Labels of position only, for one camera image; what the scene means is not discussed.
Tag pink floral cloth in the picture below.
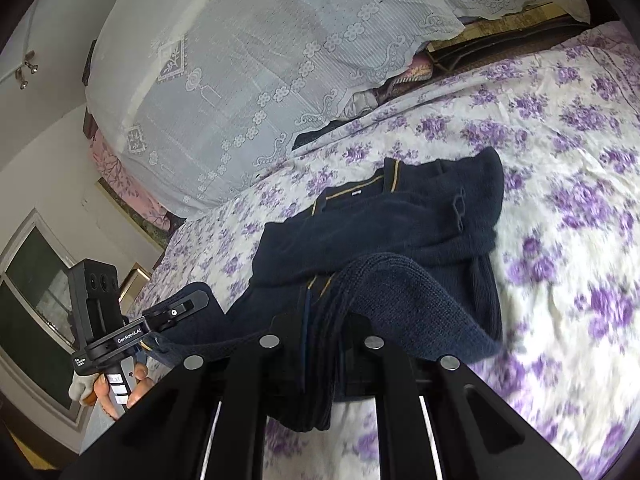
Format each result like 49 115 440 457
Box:
90 130 171 226

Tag green patterned cloth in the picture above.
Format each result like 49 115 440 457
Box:
97 177 173 248

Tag metal wall hooks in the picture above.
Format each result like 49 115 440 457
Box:
15 50 41 91

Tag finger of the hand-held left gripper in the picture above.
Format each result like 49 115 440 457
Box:
141 282 212 333

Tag dark cloth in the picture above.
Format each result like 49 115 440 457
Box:
292 117 366 150

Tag navy knit cardigan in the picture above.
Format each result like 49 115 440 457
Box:
142 147 506 433

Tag dark wooden headboard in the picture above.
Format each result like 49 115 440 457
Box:
81 40 98 141

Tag colourful folded cloth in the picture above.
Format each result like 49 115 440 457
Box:
345 55 436 111

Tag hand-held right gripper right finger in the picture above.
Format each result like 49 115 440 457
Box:
350 335 581 480

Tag brown folded blanket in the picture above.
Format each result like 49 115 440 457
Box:
430 2 591 68

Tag white framed window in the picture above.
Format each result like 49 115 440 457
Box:
0 209 86 428

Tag purple floral bedsheet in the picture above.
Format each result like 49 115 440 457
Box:
145 20 640 480

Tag white lace cover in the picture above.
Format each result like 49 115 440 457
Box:
85 0 591 218

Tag person's left hand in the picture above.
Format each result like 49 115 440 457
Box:
92 360 157 420

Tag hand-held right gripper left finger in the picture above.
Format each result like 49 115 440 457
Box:
60 332 306 480

